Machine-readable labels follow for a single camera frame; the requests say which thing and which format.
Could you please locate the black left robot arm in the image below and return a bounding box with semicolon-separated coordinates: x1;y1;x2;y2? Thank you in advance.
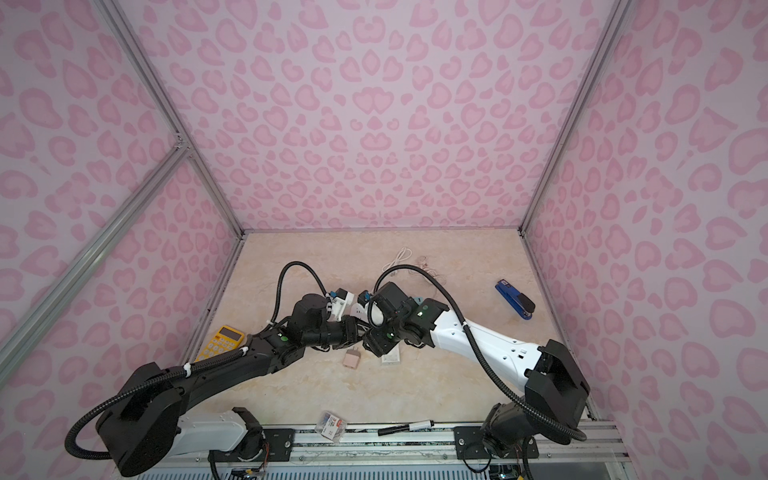
64;288;370;476

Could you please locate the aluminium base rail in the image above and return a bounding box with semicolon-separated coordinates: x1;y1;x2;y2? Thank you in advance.
143;421;637;479

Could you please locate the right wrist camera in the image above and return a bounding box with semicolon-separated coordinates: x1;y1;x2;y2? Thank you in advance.
357;290;384;326

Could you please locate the blue stapler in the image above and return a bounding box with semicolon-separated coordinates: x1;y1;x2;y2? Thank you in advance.
495;279;536;320

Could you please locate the aluminium frame post left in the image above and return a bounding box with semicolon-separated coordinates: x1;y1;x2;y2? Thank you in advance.
93;0;246;238

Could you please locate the aluminium frame post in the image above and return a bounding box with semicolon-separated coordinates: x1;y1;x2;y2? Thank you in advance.
93;0;246;238
518;0;637;238

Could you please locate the black marker pen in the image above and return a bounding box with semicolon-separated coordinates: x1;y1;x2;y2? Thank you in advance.
377;420;435;437

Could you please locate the aluminium diagonal frame bar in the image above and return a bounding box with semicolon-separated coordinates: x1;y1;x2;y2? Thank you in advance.
1;142;188;385

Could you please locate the pink charger plug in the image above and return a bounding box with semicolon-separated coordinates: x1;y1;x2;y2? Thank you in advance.
342;348;361;369

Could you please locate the white charger plug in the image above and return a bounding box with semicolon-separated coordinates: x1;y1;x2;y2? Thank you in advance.
381;346;401;366

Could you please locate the white power cord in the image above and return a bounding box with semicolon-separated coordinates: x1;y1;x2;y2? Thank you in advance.
381;247;414;277

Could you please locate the white square power strip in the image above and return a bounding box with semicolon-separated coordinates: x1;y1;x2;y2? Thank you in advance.
350;303;369;324

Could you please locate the small clear plastic box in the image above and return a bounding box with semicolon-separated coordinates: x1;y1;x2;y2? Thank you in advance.
314;411;347;443

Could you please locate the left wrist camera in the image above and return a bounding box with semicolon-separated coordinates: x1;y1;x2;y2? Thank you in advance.
328;289;355;322

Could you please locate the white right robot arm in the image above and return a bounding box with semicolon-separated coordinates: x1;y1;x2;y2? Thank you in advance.
360;264;591;477

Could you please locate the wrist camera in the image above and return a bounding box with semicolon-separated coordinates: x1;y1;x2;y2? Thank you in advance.
357;290;384;326
328;289;355;322

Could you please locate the yellow calculator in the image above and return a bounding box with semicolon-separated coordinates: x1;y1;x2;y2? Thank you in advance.
195;325;246;362

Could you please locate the aluminium frame post right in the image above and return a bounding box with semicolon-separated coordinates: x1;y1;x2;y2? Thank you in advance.
518;0;637;238

